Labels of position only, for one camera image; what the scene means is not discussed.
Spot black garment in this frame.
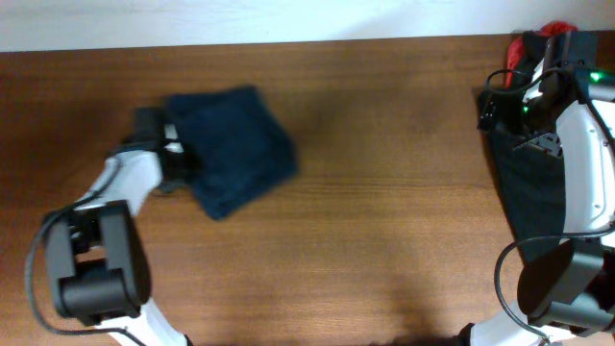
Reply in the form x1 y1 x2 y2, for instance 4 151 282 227
517 32 550 72

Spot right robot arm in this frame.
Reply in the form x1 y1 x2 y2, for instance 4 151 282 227
455 27 614 345

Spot red garment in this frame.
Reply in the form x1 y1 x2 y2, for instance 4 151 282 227
504 21 578 90

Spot dark navy garment pile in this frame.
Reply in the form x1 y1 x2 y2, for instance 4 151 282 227
483 131 565 263

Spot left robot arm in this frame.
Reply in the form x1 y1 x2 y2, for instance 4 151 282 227
35 108 191 346

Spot navy blue shorts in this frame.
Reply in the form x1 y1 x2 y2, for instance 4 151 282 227
166 86 298 220

